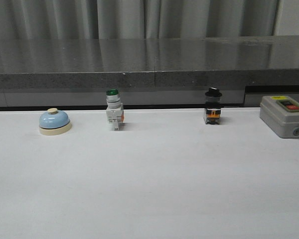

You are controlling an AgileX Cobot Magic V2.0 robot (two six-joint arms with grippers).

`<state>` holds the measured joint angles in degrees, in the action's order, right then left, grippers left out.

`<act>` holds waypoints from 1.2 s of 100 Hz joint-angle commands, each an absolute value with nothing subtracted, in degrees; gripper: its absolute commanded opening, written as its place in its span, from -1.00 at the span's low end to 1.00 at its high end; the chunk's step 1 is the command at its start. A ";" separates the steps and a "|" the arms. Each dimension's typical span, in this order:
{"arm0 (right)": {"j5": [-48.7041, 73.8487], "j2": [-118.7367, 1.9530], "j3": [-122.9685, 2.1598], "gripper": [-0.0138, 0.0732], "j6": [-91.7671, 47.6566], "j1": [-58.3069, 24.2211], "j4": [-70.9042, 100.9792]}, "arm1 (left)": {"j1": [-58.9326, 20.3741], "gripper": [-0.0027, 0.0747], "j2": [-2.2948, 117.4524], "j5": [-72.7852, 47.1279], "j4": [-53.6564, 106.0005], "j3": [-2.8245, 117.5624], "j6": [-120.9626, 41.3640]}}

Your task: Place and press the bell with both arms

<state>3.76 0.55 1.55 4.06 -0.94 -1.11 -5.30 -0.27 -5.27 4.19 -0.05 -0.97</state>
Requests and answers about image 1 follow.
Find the blue and cream desk bell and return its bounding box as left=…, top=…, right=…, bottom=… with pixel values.
left=39, top=108, right=72, bottom=136

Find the grey stone counter ledge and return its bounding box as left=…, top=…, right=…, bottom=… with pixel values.
left=0, top=36, right=299, bottom=109

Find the grey push-button control box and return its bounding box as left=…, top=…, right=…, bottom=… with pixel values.
left=260, top=96, right=299, bottom=138

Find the grey pleated curtain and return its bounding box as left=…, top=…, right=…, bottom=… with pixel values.
left=0, top=0, right=299, bottom=40

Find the green pushbutton switch white body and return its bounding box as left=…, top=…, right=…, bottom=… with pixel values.
left=106, top=89, right=124, bottom=130

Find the black rotary selector switch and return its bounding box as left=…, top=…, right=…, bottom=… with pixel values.
left=203, top=87, right=222, bottom=124

